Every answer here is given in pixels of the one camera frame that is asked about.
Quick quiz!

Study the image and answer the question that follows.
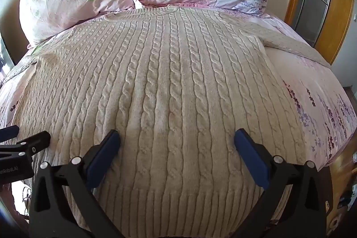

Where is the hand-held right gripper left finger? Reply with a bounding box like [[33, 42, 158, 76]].
[[29, 129, 125, 238]]

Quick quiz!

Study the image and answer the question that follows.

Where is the wooden frame glass door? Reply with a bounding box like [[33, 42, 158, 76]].
[[293, 0, 355, 66]]

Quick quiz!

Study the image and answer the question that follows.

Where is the cream cable-knit sweater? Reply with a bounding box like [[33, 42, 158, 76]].
[[11, 5, 332, 231]]

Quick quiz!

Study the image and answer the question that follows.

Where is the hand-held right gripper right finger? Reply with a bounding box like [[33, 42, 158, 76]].
[[231, 128, 334, 238]]

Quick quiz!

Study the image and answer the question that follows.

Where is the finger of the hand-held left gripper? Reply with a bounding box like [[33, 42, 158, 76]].
[[0, 126, 20, 143], [0, 131, 51, 160]]

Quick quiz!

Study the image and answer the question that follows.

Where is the pink floral bed sheet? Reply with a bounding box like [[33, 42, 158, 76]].
[[0, 5, 357, 169]]

